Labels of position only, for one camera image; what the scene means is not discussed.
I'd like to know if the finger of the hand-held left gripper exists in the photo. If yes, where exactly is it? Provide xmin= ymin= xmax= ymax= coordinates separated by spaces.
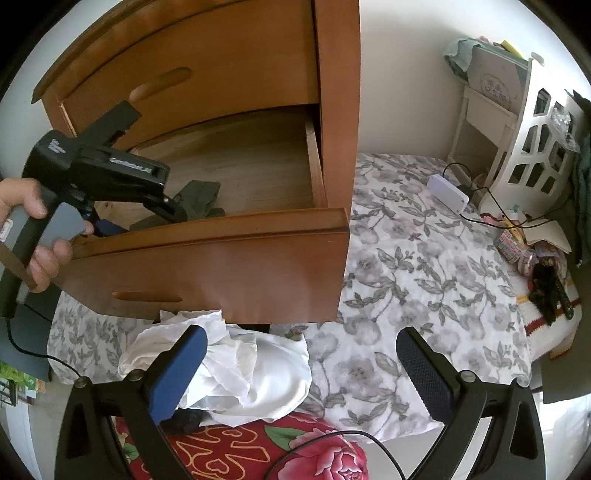
xmin=76 ymin=102 xmax=140 ymax=147
xmin=137 ymin=193 xmax=191 ymax=226

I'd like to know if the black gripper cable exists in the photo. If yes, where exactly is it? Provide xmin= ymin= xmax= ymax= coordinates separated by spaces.
xmin=4 ymin=318 xmax=81 ymax=384
xmin=263 ymin=430 xmax=409 ymax=480

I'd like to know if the white rectangular charger box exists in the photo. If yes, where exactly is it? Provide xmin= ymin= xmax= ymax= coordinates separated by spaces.
xmin=427 ymin=174 xmax=471 ymax=214

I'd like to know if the red floral blanket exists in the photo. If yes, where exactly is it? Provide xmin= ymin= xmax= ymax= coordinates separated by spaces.
xmin=113 ymin=411 xmax=370 ymax=480

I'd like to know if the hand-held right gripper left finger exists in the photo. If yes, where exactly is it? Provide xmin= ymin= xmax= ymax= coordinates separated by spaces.
xmin=54 ymin=324 xmax=208 ymax=480

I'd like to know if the grey underwear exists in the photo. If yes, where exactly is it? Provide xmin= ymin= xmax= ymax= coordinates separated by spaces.
xmin=131 ymin=180 xmax=227 ymax=230

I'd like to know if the teal jacket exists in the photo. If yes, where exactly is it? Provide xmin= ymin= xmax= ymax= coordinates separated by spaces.
xmin=573 ymin=90 xmax=591 ymax=268

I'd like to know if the green picture book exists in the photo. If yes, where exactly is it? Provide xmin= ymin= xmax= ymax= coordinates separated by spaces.
xmin=0 ymin=362 xmax=38 ymax=403

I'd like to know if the colourful patterned box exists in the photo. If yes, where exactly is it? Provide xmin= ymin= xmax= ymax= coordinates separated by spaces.
xmin=494 ymin=229 xmax=525 ymax=264

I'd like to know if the black remote control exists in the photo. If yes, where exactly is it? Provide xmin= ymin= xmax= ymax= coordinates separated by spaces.
xmin=554 ymin=277 xmax=575 ymax=319

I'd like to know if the black fuzzy object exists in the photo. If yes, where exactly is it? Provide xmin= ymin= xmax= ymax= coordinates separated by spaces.
xmin=529 ymin=263 xmax=561 ymax=321

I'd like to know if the white ruffled underwear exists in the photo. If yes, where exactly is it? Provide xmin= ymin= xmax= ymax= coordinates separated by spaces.
xmin=117 ymin=318 xmax=259 ymax=414

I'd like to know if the teal cloth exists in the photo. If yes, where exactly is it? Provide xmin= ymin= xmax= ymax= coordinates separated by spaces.
xmin=443 ymin=38 xmax=481 ymax=75

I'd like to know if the white cardboard box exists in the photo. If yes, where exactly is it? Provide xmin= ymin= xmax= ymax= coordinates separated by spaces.
xmin=466 ymin=44 xmax=529 ymax=112

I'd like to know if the white cloth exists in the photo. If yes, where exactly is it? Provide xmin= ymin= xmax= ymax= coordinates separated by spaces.
xmin=159 ymin=308 xmax=228 ymax=337

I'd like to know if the grey floral bed sheet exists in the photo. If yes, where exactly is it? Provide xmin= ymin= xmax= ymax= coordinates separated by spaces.
xmin=46 ymin=152 xmax=532 ymax=444

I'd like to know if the clear plastic packet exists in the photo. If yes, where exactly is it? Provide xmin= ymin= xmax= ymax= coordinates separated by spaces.
xmin=551 ymin=104 xmax=580 ymax=148

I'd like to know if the white cutout rack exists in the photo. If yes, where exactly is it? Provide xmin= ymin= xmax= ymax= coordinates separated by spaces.
xmin=450 ymin=51 xmax=583 ymax=217

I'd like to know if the wooden nightstand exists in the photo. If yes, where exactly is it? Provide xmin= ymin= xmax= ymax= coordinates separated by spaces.
xmin=32 ymin=0 xmax=362 ymax=326

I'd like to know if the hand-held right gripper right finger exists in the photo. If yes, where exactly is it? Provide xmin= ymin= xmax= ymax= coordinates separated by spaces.
xmin=396 ymin=326 xmax=549 ymax=480

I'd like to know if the striped crochet mat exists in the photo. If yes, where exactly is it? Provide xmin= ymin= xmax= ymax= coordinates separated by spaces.
xmin=517 ymin=277 xmax=583 ymax=361

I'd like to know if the person's left hand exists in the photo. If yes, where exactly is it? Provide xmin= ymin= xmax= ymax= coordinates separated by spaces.
xmin=0 ymin=178 xmax=96 ymax=294

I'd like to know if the pink round jar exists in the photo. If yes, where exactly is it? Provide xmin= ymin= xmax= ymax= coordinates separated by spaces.
xmin=517 ymin=249 xmax=539 ymax=278

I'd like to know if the wooden nightstand drawer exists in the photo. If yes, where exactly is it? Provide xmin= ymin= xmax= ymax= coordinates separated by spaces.
xmin=58 ymin=0 xmax=320 ymax=148
xmin=44 ymin=105 xmax=352 ymax=326

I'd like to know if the dark grey panel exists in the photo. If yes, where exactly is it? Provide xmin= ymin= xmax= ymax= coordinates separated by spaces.
xmin=0 ymin=277 xmax=63 ymax=384

